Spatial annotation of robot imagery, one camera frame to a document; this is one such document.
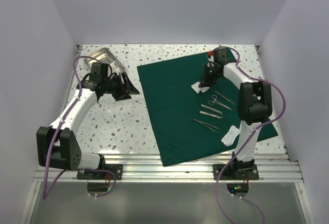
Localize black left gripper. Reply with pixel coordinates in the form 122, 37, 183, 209
102, 71, 139, 101

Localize white gauze pad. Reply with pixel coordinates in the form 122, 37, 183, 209
191, 82, 210, 94

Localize steel hemostat scissors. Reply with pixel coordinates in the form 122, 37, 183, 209
208, 95, 231, 110

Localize stainless steel tray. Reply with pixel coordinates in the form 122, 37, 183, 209
84, 48, 125, 73

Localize white blue sachet packet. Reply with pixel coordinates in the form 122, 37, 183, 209
221, 125, 240, 146

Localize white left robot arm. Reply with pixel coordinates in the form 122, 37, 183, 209
36, 62, 139, 179

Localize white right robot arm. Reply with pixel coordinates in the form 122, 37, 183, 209
199, 46, 272, 180

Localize green surgical cloth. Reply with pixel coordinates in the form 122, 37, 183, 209
137, 48, 280, 167

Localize long thin steel forceps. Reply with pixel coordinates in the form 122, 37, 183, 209
214, 91, 235, 105

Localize flat steel forceps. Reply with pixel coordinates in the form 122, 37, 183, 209
199, 111, 223, 119
201, 104, 223, 115

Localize thin steel tweezers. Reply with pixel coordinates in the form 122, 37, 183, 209
193, 119, 220, 133

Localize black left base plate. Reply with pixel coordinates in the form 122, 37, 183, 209
77, 163, 123, 180

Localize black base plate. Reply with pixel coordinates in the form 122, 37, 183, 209
212, 164, 260, 180
77, 163, 123, 180

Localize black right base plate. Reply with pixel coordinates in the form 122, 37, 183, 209
212, 164, 260, 180

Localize aluminium rail frame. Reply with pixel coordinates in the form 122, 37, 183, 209
33, 44, 301, 183

